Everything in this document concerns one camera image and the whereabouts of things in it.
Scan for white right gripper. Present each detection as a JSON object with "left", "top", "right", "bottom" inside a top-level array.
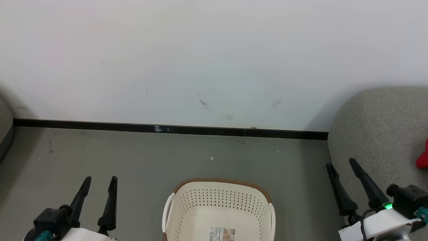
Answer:
[{"left": 326, "top": 158, "right": 414, "bottom": 241}]

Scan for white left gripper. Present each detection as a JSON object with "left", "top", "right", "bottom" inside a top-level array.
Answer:
[{"left": 62, "top": 176, "right": 118, "bottom": 241}]

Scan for red garment with white stripes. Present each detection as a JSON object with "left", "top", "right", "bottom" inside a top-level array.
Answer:
[{"left": 416, "top": 139, "right": 428, "bottom": 169}]

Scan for grey fabric sofa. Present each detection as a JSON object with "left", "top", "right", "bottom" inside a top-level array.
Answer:
[{"left": 328, "top": 87, "right": 428, "bottom": 241}]

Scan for grey upholstered furniture edge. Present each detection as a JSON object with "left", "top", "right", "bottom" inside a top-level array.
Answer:
[{"left": 0, "top": 97, "right": 14, "bottom": 163}]

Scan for cream perforated laundry basket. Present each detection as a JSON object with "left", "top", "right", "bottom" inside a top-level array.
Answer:
[{"left": 162, "top": 178, "right": 276, "bottom": 241}]

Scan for printed basket label sticker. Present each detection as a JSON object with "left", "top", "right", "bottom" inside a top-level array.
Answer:
[{"left": 209, "top": 227, "right": 236, "bottom": 241}]

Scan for thin black right gripper cable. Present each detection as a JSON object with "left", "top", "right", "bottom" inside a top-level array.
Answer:
[{"left": 359, "top": 209, "right": 380, "bottom": 241}]

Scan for teal left cable connector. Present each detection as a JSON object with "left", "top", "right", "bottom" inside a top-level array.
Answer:
[{"left": 35, "top": 230, "right": 57, "bottom": 241}]

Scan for teal cable connector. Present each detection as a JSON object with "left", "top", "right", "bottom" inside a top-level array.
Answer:
[
  {"left": 414, "top": 207, "right": 428, "bottom": 222},
  {"left": 35, "top": 230, "right": 57, "bottom": 241}
]

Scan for teal right cable connector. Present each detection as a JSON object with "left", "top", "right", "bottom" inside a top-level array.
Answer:
[{"left": 414, "top": 207, "right": 428, "bottom": 222}]

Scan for black wall baseboard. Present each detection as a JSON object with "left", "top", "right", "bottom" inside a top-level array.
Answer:
[{"left": 13, "top": 119, "right": 329, "bottom": 140}]

